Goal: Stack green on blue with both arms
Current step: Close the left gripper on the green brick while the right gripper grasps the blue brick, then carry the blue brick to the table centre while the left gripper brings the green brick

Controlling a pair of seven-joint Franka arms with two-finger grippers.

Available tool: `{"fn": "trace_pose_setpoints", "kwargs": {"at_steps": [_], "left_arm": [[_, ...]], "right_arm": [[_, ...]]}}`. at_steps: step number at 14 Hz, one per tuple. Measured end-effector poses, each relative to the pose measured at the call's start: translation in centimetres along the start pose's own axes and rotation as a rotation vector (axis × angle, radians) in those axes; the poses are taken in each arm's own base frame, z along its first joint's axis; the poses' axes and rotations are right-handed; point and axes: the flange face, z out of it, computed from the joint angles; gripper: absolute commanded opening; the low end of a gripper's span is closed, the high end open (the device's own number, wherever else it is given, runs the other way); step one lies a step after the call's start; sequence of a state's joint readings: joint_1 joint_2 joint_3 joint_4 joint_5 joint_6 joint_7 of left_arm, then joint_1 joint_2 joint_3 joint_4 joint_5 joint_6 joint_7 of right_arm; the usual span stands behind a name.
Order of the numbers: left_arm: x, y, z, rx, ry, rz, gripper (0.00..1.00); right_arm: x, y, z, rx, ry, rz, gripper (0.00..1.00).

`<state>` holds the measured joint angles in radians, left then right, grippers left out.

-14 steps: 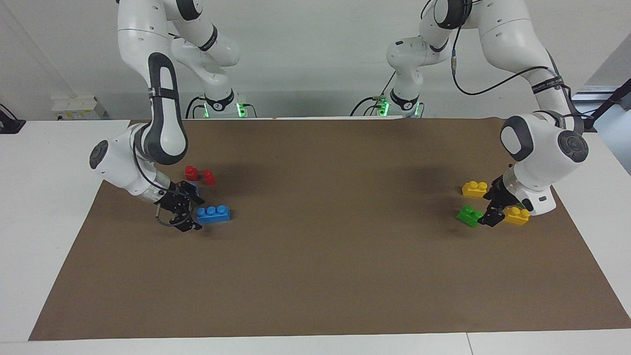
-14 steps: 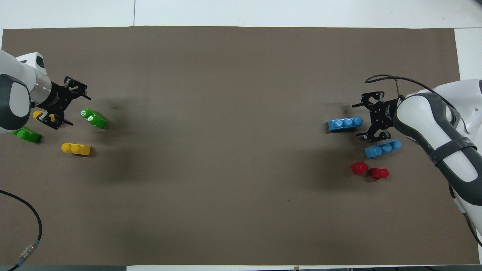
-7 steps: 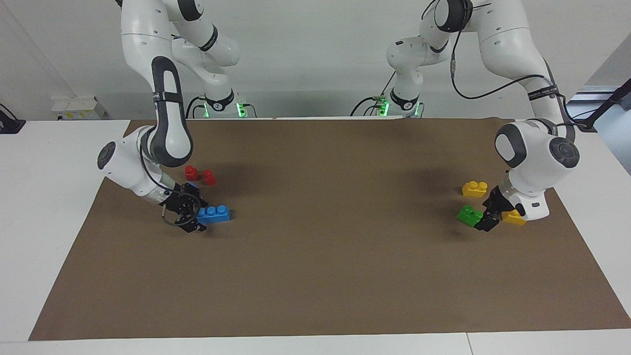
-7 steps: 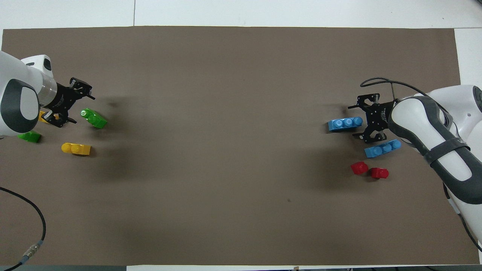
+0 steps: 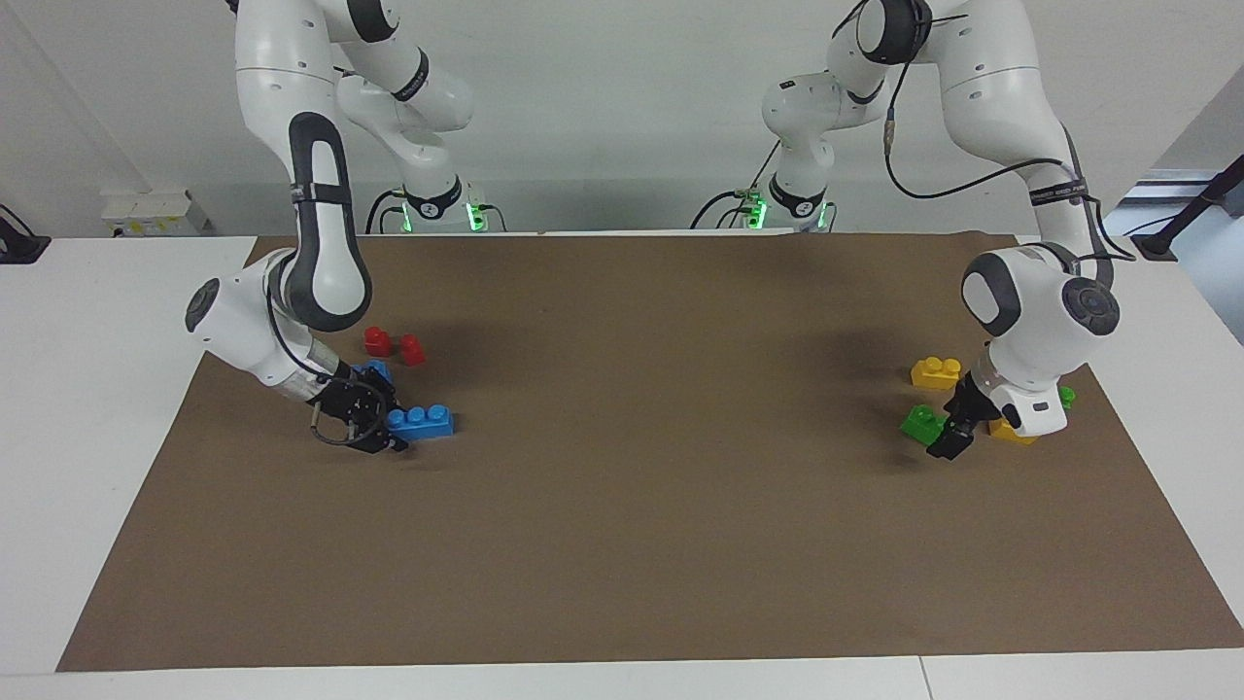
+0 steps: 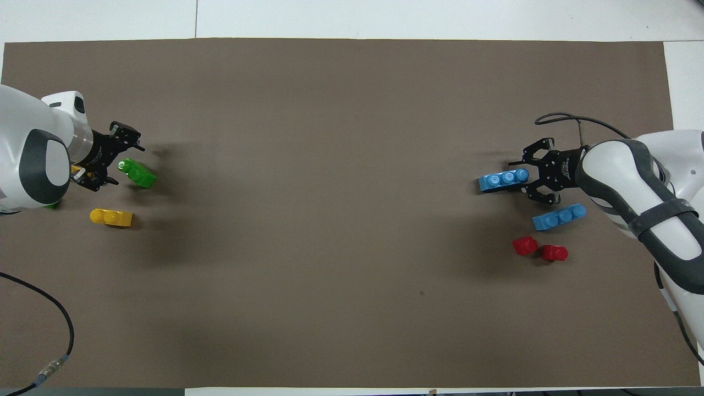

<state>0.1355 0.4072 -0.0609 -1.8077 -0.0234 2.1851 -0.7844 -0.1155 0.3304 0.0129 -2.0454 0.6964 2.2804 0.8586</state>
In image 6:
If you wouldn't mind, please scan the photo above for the blue three-stud toy brick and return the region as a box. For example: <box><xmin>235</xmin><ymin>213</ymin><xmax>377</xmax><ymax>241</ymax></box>
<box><xmin>531</xmin><ymin>203</ymin><xmax>587</xmax><ymax>232</ymax></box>
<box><xmin>477</xmin><ymin>168</ymin><xmax>531</xmax><ymax>193</ymax></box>

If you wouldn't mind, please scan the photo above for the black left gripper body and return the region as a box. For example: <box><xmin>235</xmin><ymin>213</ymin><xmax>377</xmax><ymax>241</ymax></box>
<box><xmin>81</xmin><ymin>130</ymin><xmax>121</xmax><ymax>179</ymax></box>

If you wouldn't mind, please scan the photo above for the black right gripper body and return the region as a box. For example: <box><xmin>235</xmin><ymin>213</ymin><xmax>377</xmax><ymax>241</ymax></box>
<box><xmin>541</xmin><ymin>148</ymin><xmax>585</xmax><ymax>191</ymax></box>

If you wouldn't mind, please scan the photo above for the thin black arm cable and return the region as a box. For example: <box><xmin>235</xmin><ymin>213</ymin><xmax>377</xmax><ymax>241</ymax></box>
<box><xmin>653</xmin><ymin>263</ymin><xmax>704</xmax><ymax>367</ymax></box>

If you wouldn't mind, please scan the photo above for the brown table mat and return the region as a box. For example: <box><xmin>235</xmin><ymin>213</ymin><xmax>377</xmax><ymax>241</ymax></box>
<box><xmin>0</xmin><ymin>37</ymin><xmax>702</xmax><ymax>389</ymax></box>

